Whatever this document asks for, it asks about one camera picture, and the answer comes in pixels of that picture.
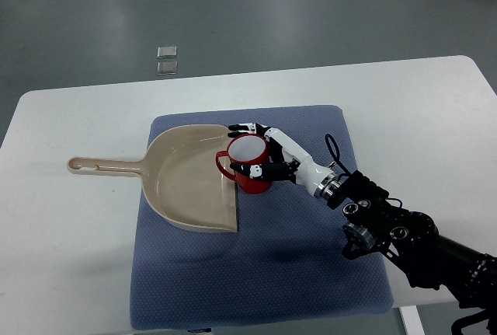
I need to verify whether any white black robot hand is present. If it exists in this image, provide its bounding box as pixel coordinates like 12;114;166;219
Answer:
228;123;335;198

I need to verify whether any blue textured cushion mat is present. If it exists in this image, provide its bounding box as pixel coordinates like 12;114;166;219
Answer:
129;104;394;330

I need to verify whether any upper metal floor plate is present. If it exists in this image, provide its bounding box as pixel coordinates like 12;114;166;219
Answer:
157;45;177;59

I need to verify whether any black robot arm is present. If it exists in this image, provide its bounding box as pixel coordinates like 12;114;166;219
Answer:
319;134;496;334

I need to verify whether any beige plastic dustpan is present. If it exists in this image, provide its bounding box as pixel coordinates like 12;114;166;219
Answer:
67;124;238;232

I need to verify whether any small label tag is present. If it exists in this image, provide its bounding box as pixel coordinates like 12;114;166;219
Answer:
187;327;212;335

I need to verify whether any white table leg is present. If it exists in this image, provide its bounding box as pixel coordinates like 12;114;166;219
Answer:
399;305;426;335

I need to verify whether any red mug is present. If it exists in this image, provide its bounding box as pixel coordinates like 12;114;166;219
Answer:
215;134;272;194

